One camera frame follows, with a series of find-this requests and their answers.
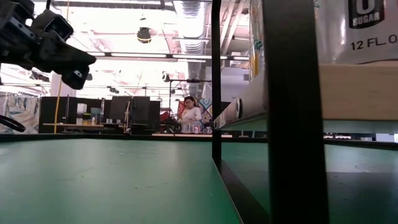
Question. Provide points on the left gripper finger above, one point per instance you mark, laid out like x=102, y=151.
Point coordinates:
x=76, y=79
x=62, y=56

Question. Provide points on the white tall drink can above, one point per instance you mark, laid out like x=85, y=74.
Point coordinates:
x=357, y=31

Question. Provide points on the white container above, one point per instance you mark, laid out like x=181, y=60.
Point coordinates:
x=81, y=112

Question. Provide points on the black room partition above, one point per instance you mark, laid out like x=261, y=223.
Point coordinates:
x=49, y=109

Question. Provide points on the black ceiling dome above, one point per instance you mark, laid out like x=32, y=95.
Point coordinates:
x=144, y=35

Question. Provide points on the green table mat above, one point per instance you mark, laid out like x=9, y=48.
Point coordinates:
x=93, y=180

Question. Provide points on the person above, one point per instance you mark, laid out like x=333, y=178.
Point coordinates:
x=191, y=115

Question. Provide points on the colourful patterned cloth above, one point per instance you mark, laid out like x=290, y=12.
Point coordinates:
x=206, y=109

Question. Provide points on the light wooden board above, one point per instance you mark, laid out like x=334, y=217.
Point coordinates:
x=295, y=124

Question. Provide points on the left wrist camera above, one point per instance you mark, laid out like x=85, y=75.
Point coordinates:
x=57, y=27

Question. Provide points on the colourful wall mural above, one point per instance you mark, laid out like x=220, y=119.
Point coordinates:
x=18, y=113

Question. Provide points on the black metal frame rig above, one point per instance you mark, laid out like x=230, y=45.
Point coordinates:
x=189, y=81

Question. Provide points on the silver ventilation duct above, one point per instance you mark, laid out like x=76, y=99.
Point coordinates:
x=191, y=28

